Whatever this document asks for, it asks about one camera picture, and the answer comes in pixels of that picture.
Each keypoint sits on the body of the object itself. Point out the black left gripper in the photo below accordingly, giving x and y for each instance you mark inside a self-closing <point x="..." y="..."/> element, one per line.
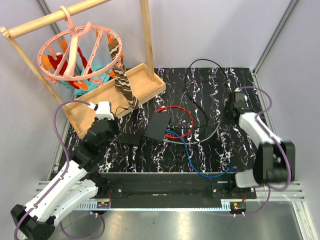
<point x="115" y="122"/>

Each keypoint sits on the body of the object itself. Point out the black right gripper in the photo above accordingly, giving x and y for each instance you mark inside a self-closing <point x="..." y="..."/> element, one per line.
<point x="231" y="121"/>

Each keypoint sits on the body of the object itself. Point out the black power adapter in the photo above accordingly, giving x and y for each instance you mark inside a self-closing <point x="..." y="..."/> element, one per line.
<point x="129" y="139"/>

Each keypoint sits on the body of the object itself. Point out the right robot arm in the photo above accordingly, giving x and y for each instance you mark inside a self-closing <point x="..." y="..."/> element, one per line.
<point x="274" y="164"/>

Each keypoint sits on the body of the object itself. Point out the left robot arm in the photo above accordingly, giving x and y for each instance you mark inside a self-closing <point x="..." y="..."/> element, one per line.
<point x="76" y="182"/>

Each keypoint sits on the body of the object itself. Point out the brown striped sock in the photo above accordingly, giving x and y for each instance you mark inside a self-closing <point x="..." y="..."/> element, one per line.
<point x="121" y="80"/>

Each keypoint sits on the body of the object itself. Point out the black marble pattern mat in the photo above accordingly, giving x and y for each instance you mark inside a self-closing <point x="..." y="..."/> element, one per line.
<point x="194" y="99"/>

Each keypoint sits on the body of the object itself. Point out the wooden drying rack stand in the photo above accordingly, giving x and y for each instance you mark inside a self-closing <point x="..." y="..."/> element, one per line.
<point x="145" y="83"/>

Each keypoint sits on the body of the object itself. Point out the pink round clip hanger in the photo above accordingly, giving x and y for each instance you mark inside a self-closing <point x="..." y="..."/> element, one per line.
<point x="61" y="59"/>

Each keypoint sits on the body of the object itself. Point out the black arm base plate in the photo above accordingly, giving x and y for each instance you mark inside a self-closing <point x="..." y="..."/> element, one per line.
<point x="165" y="195"/>

